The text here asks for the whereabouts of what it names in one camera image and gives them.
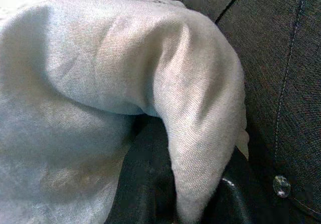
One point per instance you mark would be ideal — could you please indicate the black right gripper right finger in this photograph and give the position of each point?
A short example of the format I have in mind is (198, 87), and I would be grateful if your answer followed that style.
(233, 201)

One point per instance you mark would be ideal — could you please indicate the black tufted headboard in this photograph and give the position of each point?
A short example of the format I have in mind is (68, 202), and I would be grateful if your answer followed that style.
(288, 58)

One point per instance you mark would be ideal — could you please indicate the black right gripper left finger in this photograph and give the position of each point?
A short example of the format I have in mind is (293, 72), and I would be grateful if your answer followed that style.
(145, 178)

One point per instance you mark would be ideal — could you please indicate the white pillow with green print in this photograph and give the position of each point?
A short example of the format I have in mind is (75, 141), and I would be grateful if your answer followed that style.
(100, 70)

